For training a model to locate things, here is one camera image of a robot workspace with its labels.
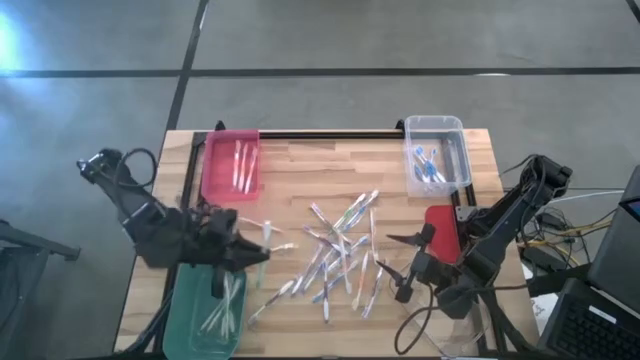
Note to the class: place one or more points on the black power adapter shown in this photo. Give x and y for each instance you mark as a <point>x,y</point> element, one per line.
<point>554,221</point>
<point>539,257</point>

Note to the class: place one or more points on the clear shallow plastic tray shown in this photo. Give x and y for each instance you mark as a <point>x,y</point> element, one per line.
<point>450,340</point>

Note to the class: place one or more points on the pink plastic bin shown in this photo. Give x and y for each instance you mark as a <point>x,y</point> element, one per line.
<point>222,170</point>

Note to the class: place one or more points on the white toothbrush at edge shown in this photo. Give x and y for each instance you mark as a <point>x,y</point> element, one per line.
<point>272,301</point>

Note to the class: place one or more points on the green plastic bin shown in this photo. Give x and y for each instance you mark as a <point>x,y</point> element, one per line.
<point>185,320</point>

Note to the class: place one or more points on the black frame corner bracket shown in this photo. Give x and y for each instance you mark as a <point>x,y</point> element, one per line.
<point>400,125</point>
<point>220,125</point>

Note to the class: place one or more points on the black laptop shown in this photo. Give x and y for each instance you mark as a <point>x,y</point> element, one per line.
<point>585,330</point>

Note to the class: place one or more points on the clear deep plastic bin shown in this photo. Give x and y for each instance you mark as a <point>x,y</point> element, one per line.
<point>435,125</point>

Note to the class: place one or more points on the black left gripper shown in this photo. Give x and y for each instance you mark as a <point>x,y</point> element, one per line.
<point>215,240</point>

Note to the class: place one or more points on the black metal stand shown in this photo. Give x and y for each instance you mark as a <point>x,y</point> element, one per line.
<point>30,245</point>

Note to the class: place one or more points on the red flat plastic lid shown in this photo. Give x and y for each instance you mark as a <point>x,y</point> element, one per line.
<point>445,235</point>

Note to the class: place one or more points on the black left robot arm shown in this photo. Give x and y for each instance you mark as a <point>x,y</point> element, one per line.
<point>145,220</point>

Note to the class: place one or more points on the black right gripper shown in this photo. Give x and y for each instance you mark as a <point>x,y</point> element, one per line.
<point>425,275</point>

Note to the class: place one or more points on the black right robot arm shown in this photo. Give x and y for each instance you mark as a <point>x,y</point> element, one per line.
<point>500,225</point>

